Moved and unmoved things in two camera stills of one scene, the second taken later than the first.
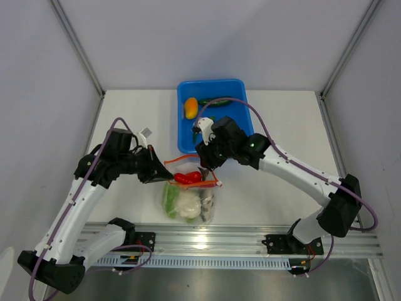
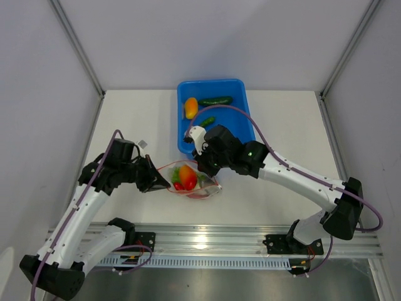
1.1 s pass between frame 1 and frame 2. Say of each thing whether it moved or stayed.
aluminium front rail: stayed
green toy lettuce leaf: moved
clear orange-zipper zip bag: moved
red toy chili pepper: moved
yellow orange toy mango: stayed
